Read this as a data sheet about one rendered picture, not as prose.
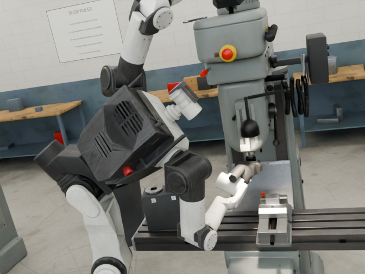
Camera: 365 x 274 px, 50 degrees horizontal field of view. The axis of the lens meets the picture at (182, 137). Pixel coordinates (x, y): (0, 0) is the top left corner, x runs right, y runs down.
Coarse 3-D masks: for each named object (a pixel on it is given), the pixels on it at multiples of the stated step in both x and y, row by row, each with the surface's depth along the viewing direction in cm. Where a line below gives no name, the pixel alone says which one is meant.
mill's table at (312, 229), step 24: (240, 216) 196; (312, 216) 184; (336, 216) 180; (360, 216) 177; (144, 240) 193; (168, 240) 189; (240, 240) 181; (312, 240) 172; (336, 240) 169; (360, 240) 166
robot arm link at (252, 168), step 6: (240, 162) 175; (246, 162) 174; (252, 162) 173; (258, 162) 172; (234, 168) 167; (246, 168) 166; (252, 168) 168; (258, 168) 171; (252, 174) 167; (258, 174) 172
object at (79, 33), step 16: (96, 0) 602; (112, 0) 596; (48, 16) 631; (64, 16) 624; (80, 16) 617; (96, 16) 611; (112, 16) 605; (64, 32) 633; (80, 32) 626; (96, 32) 619; (112, 32) 613; (64, 48) 642; (80, 48) 635; (96, 48) 628; (112, 48) 622
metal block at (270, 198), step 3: (267, 195) 182; (270, 195) 182; (273, 195) 181; (276, 195) 181; (267, 198) 179; (270, 198) 179; (273, 198) 178; (276, 198) 178; (279, 198) 182; (267, 201) 179; (270, 201) 179; (273, 201) 179; (276, 201) 178; (279, 201) 180
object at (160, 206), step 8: (144, 192) 197; (152, 192) 192; (160, 192) 194; (168, 192) 192; (144, 200) 192; (152, 200) 192; (160, 200) 191; (168, 200) 191; (176, 200) 191; (144, 208) 193; (152, 208) 193; (160, 208) 193; (168, 208) 192; (176, 208) 192; (152, 216) 194; (160, 216) 194; (168, 216) 194; (176, 216) 194; (152, 224) 196; (160, 224) 195; (168, 224) 195; (176, 224) 195
